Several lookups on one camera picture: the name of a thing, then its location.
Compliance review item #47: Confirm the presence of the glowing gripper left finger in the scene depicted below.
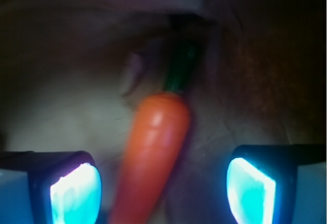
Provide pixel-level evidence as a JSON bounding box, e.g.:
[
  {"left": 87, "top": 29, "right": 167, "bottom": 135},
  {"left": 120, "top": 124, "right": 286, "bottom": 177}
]
[{"left": 1, "top": 151, "right": 102, "bottom": 223}]

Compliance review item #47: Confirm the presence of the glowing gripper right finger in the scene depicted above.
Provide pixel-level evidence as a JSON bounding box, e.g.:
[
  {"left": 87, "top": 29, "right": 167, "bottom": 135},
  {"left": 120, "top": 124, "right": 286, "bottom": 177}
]
[{"left": 226, "top": 144, "right": 326, "bottom": 223}]

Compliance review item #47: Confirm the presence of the orange toy carrot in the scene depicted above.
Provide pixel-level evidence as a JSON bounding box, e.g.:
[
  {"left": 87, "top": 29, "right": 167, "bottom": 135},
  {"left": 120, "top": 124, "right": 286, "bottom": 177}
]
[{"left": 108, "top": 40, "right": 202, "bottom": 223}]

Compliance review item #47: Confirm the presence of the brown paper bag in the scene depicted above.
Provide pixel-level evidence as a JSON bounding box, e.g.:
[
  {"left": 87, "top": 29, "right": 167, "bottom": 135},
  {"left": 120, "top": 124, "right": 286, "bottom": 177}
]
[{"left": 1, "top": 0, "right": 326, "bottom": 223}]

